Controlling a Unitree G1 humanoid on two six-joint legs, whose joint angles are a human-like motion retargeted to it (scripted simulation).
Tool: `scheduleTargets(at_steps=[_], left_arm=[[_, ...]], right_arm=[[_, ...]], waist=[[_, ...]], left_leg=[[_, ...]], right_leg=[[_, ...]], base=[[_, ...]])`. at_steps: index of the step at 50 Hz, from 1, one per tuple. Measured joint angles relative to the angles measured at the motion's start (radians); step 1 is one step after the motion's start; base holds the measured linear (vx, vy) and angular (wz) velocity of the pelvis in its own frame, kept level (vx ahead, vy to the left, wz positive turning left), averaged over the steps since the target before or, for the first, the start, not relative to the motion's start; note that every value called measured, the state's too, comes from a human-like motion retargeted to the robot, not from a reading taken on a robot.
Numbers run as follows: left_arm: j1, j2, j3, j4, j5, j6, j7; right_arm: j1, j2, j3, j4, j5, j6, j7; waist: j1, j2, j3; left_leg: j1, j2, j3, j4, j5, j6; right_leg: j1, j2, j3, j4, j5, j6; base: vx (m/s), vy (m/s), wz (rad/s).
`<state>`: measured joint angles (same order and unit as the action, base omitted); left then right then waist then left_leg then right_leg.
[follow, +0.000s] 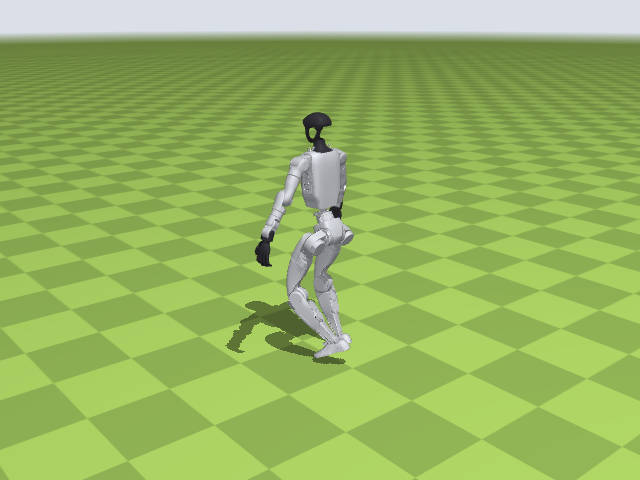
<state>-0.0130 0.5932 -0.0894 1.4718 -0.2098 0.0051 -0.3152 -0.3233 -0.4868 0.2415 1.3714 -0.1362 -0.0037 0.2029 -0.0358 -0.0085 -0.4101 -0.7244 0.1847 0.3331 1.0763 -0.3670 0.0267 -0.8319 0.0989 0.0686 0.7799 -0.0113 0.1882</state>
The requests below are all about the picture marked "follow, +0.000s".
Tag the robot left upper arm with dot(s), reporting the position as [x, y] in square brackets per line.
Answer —
[297, 167]

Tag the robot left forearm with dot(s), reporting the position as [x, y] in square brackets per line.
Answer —
[276, 215]

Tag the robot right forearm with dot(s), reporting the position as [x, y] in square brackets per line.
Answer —
[341, 195]

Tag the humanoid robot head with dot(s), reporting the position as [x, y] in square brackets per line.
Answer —
[317, 120]

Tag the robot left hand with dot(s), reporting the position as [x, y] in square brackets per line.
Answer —
[263, 250]

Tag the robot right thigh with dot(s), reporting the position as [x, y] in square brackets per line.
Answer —
[322, 281]

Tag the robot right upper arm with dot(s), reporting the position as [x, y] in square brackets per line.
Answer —
[343, 157]

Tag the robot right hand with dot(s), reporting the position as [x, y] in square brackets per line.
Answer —
[336, 211]

